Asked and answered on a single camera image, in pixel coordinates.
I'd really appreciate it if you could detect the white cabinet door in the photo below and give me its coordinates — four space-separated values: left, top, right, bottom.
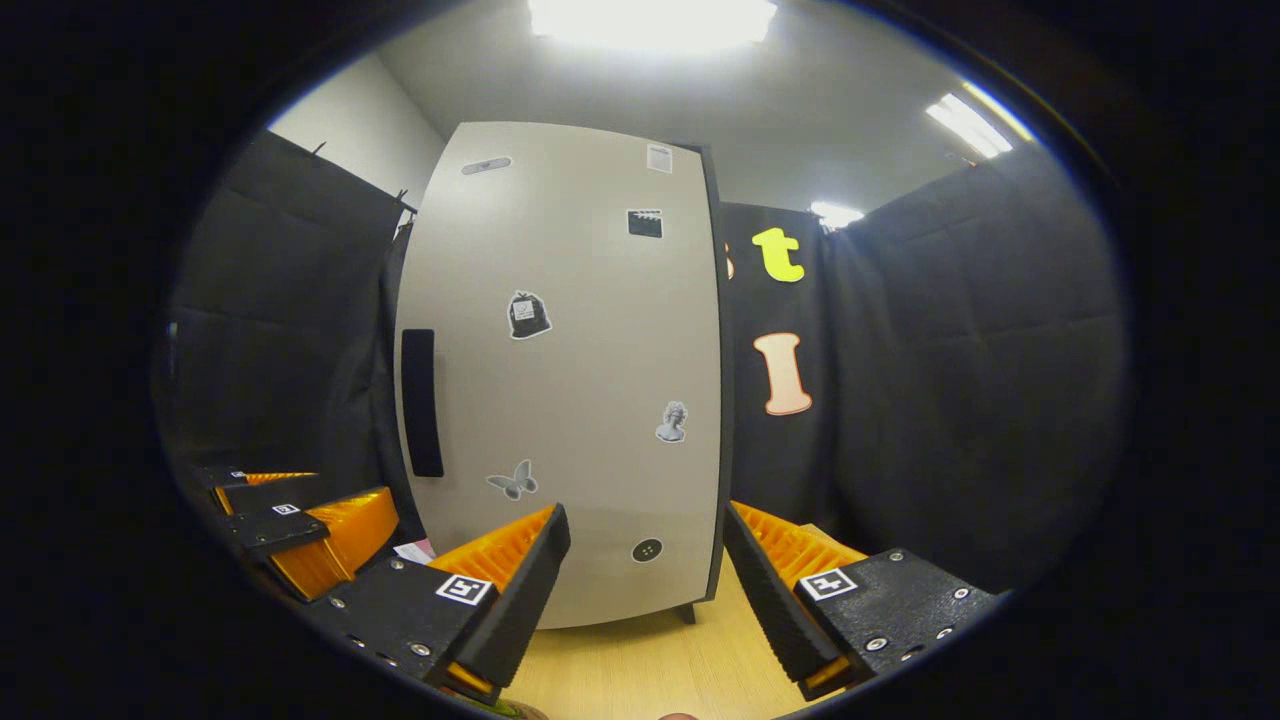
393 120 723 631

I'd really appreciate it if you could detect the black backdrop cloth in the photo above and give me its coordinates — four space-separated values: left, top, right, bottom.
155 128 1133 601

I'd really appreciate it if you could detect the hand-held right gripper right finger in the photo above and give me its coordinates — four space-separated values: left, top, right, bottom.
721 500 1003 703

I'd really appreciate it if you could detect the black door handle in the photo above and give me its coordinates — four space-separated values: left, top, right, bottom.
400 328 446 479

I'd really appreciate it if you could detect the grey cabinet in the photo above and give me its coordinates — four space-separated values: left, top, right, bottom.
698 143 738 627

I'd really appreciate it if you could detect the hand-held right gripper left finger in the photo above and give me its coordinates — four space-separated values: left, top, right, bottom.
298 502 574 707

